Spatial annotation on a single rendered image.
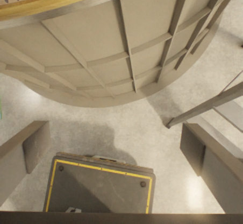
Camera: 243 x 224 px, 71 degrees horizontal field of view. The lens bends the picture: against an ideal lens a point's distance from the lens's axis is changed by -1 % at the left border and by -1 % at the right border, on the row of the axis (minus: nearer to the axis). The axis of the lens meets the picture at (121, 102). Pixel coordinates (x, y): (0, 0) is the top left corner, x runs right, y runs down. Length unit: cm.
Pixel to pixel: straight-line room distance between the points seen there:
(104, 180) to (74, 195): 22
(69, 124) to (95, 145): 30
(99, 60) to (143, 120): 84
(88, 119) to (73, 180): 52
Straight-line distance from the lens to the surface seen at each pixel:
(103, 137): 150
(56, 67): 81
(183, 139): 16
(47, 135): 17
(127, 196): 122
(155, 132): 147
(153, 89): 148
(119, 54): 75
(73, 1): 42
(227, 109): 95
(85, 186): 126
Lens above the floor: 146
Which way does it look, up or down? 79 degrees down
